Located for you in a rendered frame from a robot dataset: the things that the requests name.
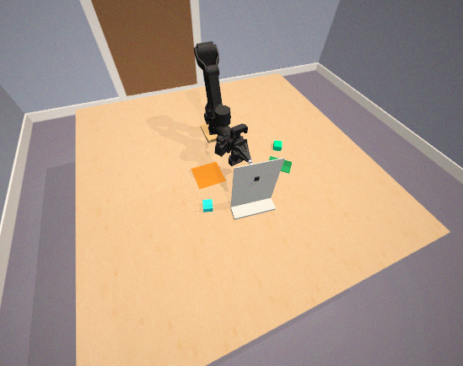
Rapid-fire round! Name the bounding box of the orange flat square patch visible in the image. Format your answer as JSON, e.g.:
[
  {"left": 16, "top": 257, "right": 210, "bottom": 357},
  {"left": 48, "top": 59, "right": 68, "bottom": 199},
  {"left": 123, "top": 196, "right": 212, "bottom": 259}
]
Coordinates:
[{"left": 191, "top": 162, "right": 226, "bottom": 189}]

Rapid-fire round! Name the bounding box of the small green cube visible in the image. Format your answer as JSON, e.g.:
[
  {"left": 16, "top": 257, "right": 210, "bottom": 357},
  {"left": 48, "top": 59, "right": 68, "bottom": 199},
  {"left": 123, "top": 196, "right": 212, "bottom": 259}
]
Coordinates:
[{"left": 273, "top": 140, "right": 283, "bottom": 151}]

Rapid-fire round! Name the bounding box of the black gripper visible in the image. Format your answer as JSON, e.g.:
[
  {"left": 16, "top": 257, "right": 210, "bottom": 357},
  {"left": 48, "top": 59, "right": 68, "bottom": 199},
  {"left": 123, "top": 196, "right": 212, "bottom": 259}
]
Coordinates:
[{"left": 222, "top": 123, "right": 251, "bottom": 166}]

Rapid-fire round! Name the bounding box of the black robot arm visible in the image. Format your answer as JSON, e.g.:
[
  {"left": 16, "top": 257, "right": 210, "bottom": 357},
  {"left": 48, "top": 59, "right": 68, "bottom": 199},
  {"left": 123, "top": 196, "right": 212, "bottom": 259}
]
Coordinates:
[{"left": 194, "top": 41, "right": 231, "bottom": 157}]

